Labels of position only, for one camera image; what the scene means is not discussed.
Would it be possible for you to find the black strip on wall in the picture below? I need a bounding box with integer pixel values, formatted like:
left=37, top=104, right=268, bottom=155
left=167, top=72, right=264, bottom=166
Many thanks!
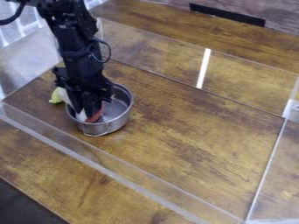
left=190, top=3, right=267, bottom=27

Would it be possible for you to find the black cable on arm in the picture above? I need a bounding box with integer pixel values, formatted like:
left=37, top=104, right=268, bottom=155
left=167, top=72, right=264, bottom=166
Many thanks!
left=0, top=0, right=112, bottom=64

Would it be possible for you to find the yellow handled metal utensil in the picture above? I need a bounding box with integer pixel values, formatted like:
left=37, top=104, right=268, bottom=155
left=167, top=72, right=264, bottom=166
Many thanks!
left=49, top=87, right=63, bottom=104

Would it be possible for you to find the clear acrylic enclosure wall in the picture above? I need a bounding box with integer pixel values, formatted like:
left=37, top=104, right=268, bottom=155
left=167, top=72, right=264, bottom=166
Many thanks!
left=0, top=19, right=299, bottom=224

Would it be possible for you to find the silver metal pot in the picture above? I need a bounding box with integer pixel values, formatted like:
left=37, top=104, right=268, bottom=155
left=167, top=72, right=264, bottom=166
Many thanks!
left=65, top=83, right=133, bottom=137

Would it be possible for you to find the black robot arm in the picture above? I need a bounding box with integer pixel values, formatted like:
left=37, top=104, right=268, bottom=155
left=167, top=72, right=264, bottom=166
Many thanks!
left=13, top=0, right=113, bottom=123

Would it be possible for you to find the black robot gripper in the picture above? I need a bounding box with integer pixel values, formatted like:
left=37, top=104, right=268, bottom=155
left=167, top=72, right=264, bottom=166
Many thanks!
left=52, top=40, right=112, bottom=119

